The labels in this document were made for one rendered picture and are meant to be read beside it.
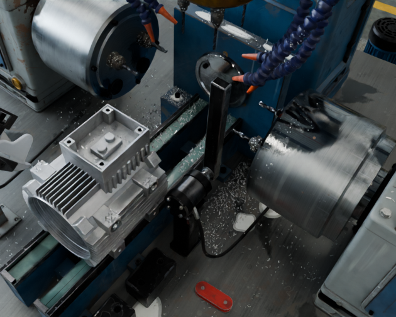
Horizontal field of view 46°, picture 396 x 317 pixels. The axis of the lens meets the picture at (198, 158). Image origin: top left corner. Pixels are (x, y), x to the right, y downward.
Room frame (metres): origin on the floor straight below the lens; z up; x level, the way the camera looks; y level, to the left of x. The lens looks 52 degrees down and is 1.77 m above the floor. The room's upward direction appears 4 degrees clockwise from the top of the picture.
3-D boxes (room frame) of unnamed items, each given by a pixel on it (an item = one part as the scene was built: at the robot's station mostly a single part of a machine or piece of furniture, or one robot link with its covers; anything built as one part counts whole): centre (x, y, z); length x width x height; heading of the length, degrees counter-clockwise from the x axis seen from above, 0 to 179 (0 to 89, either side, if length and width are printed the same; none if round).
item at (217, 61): (0.81, -0.04, 1.02); 0.15 x 0.02 x 0.15; 56
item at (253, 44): (0.87, -0.07, 0.97); 0.30 x 0.11 x 0.34; 56
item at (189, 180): (0.62, -0.12, 0.92); 0.45 x 0.13 x 0.24; 146
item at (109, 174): (0.51, 0.16, 1.11); 0.12 x 0.11 x 0.07; 147
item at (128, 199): (0.48, 0.19, 1.02); 0.20 x 0.19 x 0.19; 147
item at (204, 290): (0.37, -0.06, 0.81); 0.09 x 0.03 x 0.02; 61
